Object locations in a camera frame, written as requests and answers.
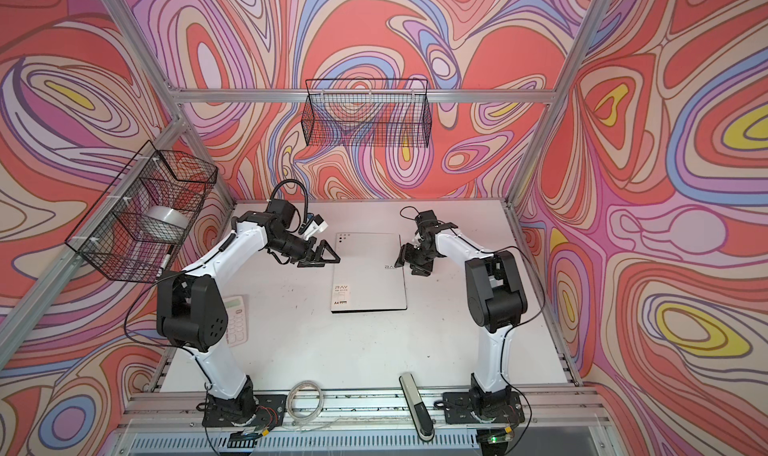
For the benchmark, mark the aluminium frame rail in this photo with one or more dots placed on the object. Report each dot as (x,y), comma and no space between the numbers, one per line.
(560,420)

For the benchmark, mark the white and black stapler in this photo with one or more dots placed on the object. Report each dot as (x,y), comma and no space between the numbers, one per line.
(422,421)

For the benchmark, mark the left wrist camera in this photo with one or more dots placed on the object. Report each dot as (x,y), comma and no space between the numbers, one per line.
(314,226)

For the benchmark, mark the marker pen in basket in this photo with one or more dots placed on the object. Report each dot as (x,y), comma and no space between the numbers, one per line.
(165,261)

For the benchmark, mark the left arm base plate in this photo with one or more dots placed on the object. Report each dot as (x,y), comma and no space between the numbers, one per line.
(261,411)

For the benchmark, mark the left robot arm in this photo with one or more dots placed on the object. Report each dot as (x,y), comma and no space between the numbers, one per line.
(191,313)

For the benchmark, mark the rear black wire basket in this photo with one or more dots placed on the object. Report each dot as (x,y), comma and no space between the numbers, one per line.
(357,112)

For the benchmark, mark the white and black file folder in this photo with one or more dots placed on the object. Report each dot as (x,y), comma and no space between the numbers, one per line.
(366,278)

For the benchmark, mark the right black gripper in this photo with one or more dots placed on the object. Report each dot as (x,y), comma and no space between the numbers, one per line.
(406,255)

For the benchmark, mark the silver tape roll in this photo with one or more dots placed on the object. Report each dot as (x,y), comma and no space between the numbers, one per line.
(168,216)

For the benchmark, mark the left black wire basket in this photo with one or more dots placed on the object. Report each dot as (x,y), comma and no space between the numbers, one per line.
(118,240)

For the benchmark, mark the black wire basket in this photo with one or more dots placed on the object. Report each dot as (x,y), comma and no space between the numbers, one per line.
(118,240)
(357,112)

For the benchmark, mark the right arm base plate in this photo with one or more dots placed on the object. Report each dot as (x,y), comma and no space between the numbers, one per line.
(459,408)

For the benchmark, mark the pink white calculator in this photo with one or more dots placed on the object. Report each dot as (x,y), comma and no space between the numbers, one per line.
(237,329)

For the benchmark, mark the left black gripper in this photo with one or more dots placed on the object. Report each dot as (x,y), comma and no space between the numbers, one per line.
(309,260)

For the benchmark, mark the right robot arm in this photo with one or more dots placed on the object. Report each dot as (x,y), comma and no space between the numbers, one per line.
(496,302)

